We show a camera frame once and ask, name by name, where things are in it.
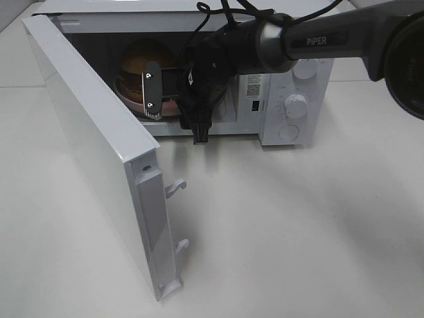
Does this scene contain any round white door button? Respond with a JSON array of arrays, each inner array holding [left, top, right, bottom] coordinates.
[[278, 125, 299, 142]]

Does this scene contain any white microwave door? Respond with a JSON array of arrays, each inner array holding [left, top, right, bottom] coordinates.
[[23, 15, 189, 300]]

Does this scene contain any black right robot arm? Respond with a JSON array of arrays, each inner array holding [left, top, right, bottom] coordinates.
[[141, 1, 423, 134]]

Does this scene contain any white microwave knob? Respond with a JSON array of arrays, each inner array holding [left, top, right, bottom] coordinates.
[[292, 59, 318, 80], [284, 94, 309, 119]]

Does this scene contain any pink round plate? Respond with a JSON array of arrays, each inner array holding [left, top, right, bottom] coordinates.
[[114, 77, 181, 118]]

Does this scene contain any burger with sesame-free bun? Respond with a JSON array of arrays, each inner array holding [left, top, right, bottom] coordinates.
[[116, 39, 174, 103]]

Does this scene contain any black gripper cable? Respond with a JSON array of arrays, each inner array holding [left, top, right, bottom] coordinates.
[[172, 0, 345, 67]]

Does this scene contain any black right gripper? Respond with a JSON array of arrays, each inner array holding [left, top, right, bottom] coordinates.
[[141, 29, 264, 128]]

